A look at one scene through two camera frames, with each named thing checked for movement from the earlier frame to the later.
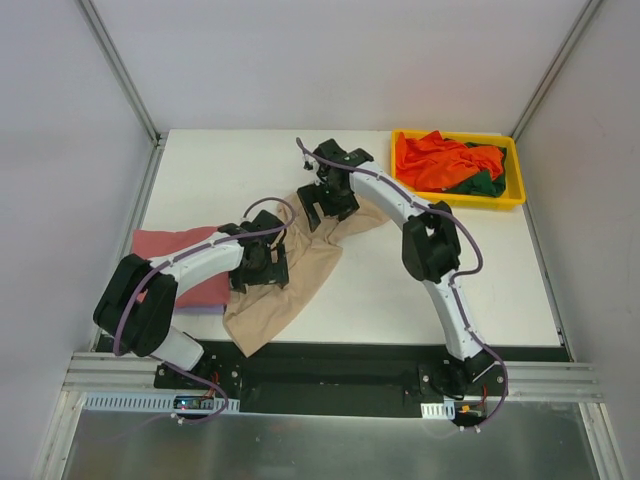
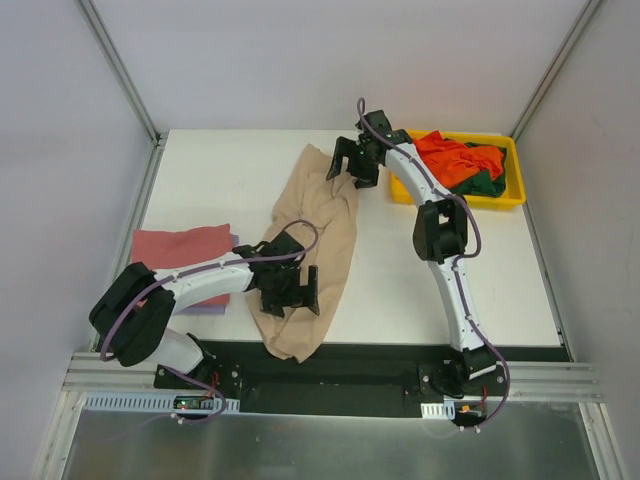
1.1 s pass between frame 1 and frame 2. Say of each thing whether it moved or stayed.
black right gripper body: moved
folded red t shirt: stayed
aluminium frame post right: stayed
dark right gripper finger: moved
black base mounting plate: stayed
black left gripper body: moved
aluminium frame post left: stayed
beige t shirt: moved
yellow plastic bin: stayed
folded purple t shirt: stayed
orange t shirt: stayed
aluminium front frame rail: stayed
